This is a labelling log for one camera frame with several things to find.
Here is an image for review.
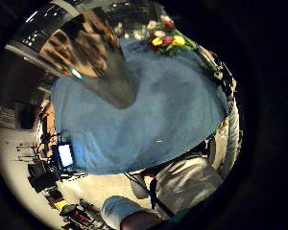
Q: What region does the the person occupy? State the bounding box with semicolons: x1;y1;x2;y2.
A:
100;99;244;230

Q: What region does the yellow and black tool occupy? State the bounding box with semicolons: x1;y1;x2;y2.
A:
53;198;69;211

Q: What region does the laptop with bright screen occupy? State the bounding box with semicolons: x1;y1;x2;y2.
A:
53;141;77;171

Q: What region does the black strap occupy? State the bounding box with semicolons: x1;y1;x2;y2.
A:
149;176;177;219

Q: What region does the red and black tool bag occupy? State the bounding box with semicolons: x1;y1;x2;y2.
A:
60;204;102;230

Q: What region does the bunch of colourful artificial flowers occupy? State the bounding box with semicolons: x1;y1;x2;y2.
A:
146;13;223;75

